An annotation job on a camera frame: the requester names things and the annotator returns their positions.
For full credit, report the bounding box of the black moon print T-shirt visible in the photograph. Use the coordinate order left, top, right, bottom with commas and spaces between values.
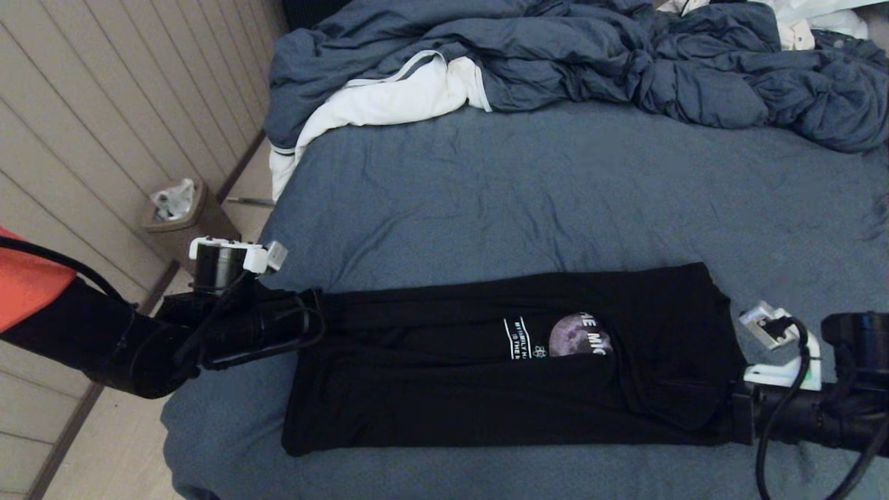
281, 262, 749, 457

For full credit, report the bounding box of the brown trash bin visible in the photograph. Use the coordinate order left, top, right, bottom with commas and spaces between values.
141, 181, 242, 277

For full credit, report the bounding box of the clear plastic bin liner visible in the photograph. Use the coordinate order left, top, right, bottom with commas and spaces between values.
151, 178, 197, 222

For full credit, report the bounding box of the white blanket grey stripe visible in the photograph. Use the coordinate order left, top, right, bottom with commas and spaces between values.
268, 51, 492, 202

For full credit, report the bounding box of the blue bed sheet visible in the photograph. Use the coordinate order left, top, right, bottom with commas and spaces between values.
161, 101, 889, 500

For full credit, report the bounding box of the black headboard panel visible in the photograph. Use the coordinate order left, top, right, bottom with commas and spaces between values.
281, 0, 355, 32

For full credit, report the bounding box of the crumpled blue duvet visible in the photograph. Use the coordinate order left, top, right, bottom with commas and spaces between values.
264, 0, 889, 155

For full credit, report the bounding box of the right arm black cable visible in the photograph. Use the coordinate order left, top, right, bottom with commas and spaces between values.
755, 316, 889, 500

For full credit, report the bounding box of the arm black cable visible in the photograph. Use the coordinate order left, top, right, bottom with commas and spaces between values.
0, 236, 134, 308
755, 316, 889, 500

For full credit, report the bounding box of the right motor cylinder white bracket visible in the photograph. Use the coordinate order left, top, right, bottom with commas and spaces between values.
743, 312, 889, 391

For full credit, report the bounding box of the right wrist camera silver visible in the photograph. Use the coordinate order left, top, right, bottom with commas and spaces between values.
738, 300, 794, 349

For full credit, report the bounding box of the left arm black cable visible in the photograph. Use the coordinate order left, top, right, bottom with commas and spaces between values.
0, 236, 134, 308

